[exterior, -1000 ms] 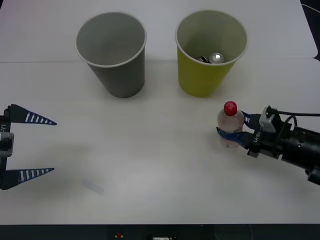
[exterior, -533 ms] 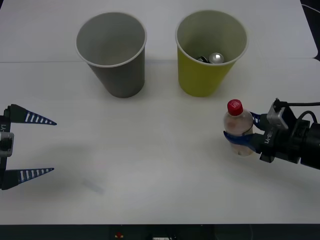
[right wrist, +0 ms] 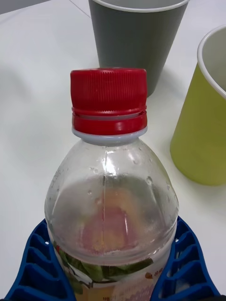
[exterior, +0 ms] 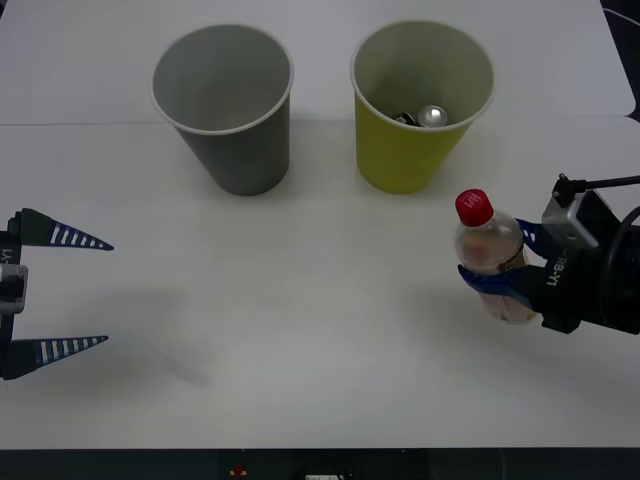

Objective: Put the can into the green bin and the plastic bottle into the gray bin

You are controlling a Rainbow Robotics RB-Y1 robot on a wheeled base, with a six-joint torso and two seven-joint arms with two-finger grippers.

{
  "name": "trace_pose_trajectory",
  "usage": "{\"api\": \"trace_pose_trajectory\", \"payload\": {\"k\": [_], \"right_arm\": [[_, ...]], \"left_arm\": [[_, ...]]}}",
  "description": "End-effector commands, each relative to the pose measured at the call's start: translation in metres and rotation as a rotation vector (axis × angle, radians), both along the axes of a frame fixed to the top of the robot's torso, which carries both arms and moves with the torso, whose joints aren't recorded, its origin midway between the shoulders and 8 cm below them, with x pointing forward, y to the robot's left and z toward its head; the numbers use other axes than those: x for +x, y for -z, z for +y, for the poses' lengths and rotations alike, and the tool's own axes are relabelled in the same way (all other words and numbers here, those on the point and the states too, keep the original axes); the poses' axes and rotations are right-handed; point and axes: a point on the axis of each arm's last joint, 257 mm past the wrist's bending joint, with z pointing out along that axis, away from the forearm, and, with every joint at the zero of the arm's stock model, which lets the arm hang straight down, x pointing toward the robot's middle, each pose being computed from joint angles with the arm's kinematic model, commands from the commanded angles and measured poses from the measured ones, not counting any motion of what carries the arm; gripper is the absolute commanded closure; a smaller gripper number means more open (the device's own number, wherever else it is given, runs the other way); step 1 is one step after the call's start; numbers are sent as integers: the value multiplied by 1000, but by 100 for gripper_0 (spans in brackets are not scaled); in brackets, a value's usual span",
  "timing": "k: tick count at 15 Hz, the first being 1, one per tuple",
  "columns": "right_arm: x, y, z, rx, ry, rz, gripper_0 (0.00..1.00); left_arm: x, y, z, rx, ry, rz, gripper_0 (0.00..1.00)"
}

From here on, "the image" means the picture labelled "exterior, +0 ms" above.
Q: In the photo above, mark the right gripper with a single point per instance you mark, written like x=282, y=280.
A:
x=570, y=290

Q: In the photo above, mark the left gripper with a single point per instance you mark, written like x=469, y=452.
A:
x=12, y=247

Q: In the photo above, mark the clear bottle with red cap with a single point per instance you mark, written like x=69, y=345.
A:
x=487, y=240

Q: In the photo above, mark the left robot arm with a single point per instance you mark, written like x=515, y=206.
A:
x=12, y=287

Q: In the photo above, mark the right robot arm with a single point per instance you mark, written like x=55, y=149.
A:
x=625, y=280

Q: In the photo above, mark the yellow-green plastic waste bin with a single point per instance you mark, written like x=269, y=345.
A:
x=400, y=155

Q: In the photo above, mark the silver drink can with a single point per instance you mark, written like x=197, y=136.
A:
x=432, y=116

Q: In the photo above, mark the black robot torso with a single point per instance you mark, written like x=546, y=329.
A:
x=450, y=465

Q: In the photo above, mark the grey plastic waste bin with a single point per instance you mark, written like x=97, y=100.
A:
x=250, y=160

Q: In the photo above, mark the red round button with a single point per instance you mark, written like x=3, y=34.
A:
x=238, y=470

